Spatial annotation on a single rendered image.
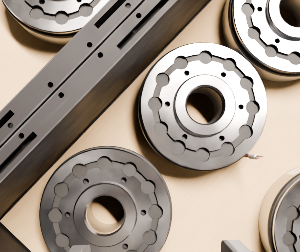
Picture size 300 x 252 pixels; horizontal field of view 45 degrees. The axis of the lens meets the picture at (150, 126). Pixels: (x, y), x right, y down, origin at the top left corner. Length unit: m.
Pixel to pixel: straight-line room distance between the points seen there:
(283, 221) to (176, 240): 0.09
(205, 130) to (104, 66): 0.10
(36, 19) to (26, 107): 0.11
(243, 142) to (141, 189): 0.09
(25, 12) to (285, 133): 0.24
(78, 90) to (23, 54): 0.13
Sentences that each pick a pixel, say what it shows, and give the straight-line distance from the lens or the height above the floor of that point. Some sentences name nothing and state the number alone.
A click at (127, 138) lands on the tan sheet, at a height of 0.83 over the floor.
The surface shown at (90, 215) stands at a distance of 0.31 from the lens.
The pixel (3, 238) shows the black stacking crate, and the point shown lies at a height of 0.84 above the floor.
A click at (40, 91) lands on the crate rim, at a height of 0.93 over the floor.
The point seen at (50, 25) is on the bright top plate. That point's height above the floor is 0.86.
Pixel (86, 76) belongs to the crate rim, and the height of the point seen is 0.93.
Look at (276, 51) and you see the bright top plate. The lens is 0.31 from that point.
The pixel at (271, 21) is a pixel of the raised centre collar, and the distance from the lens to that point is 0.31.
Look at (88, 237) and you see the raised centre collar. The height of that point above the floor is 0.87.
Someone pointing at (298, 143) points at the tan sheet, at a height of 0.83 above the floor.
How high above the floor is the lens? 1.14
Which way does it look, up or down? 87 degrees down
